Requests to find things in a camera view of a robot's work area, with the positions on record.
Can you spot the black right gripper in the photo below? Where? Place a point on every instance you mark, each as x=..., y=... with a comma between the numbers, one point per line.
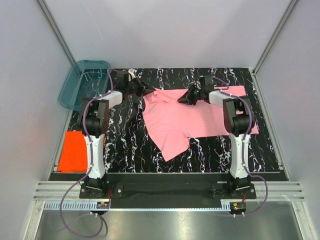
x=187, y=98

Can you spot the folded orange t shirt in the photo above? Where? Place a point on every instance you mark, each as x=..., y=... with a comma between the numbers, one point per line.
x=73, y=158

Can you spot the aluminium rail crossbar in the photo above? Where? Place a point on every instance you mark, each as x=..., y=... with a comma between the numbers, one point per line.
x=277, y=191

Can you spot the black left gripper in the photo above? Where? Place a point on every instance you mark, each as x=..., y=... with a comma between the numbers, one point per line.
x=143, y=89

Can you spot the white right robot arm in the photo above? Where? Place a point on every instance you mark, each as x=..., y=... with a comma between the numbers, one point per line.
x=238, y=121

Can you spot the left aluminium frame post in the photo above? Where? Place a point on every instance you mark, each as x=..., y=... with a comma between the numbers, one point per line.
x=55, y=28

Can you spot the white slotted cable duct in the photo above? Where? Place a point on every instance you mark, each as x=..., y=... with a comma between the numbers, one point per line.
x=215, y=206

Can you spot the aluminium frame post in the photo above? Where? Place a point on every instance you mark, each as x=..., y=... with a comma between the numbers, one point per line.
x=55, y=28
x=283, y=20

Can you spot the pink t shirt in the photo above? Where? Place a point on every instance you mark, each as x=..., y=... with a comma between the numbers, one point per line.
x=171, y=124

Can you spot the teal plastic bin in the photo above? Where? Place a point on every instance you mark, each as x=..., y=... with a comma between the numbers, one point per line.
x=86, y=79

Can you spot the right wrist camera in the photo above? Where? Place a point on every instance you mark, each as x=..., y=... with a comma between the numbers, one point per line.
x=206, y=83

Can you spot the right aluminium frame post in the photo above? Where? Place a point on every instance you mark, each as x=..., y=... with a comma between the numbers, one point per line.
x=283, y=20

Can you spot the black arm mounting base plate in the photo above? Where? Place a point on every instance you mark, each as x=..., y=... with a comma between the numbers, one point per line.
x=160, y=177

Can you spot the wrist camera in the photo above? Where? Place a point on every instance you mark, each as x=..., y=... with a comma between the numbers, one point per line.
x=132, y=74
x=206, y=83

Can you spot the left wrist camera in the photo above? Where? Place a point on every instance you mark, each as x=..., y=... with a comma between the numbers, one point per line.
x=132, y=74

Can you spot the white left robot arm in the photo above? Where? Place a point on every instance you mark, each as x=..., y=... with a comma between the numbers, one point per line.
x=94, y=123

